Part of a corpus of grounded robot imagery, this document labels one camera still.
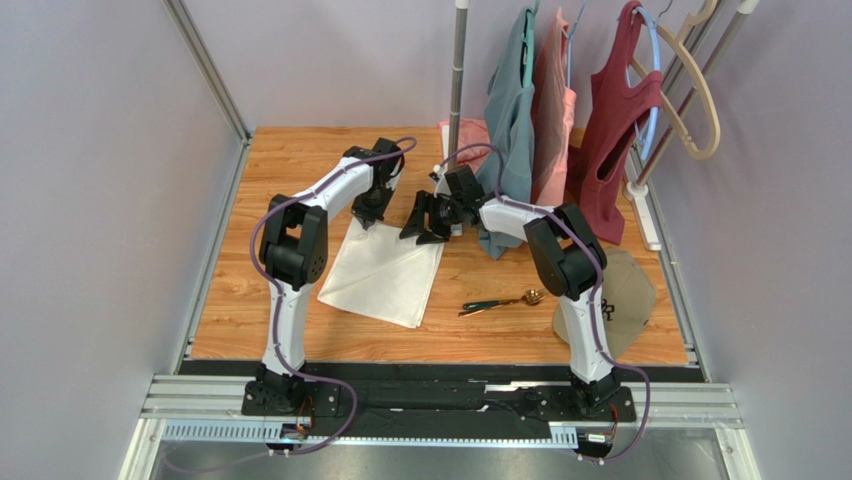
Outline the white cloth napkin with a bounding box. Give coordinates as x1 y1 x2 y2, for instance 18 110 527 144
318 219 444 329

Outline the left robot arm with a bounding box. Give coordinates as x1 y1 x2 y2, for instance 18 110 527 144
243 138 405 415

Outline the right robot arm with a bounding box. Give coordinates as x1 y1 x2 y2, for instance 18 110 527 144
400 166 620 417

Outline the pink cloth on table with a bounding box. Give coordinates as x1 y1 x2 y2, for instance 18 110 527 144
455 118 491 173

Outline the grey-blue hanging shirt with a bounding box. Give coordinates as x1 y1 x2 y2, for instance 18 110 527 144
475 7 539 261

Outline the salmon pink hanging shirt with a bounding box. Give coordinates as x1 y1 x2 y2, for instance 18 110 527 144
531 10 577 206

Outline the teal hanger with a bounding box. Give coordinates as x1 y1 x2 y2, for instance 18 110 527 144
520 0 541 88

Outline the metal clothes rack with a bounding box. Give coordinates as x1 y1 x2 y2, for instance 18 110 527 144
441 1 759 252

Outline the tan baseball cap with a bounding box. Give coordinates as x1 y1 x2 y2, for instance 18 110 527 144
551 247 658 361

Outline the dark red tank top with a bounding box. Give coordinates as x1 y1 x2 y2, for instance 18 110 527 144
565 1 663 245

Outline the light blue hanger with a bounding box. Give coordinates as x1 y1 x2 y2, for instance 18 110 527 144
625 5 664 163

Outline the beige wooden hanger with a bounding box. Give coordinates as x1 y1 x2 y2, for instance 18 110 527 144
654 0 721 160

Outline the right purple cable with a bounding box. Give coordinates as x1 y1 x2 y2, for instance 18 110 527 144
435 142 652 464

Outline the gold utensil dark handle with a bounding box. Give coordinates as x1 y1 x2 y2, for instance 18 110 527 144
457 299 524 317

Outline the gold fork green handle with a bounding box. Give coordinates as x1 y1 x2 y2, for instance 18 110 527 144
457 289 547 317

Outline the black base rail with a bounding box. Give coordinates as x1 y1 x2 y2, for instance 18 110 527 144
178 360 707 446

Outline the aluminium frame post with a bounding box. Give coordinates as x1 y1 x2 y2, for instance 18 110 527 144
163 0 252 145

